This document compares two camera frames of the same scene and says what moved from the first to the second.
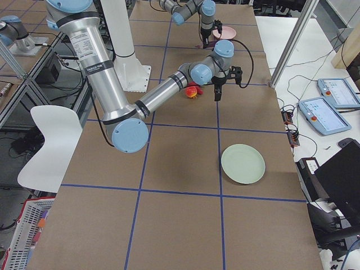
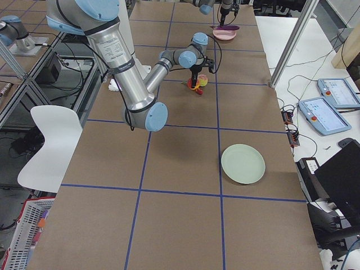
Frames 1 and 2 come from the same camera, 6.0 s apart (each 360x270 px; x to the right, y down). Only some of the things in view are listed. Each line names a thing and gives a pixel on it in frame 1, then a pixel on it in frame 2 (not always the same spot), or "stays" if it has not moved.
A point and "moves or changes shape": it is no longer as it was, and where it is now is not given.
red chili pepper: (199, 91) stays
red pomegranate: (191, 91) moves or changes shape
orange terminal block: (293, 136) stays
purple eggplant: (210, 45) -> (226, 27)
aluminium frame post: (311, 10) stays
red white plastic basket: (27, 227) stays
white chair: (61, 127) stays
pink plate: (227, 32) stays
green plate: (242, 163) stays
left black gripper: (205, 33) -> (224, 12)
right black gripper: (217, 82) -> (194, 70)
